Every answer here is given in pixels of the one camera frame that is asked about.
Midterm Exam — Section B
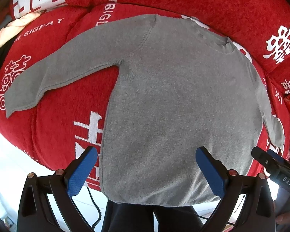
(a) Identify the cream pillow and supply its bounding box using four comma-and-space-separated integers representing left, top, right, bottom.
0, 12, 41, 48

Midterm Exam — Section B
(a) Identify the person's right hand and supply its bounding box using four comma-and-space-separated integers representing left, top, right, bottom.
275, 212, 290, 225

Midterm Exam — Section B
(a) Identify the black cable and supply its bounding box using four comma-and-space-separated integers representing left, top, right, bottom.
86, 185, 103, 231

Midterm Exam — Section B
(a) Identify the black trousers leg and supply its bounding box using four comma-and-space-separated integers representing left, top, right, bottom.
102, 200, 203, 232

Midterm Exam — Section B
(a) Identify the grey knit sweater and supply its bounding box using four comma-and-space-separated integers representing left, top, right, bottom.
4, 15, 285, 207

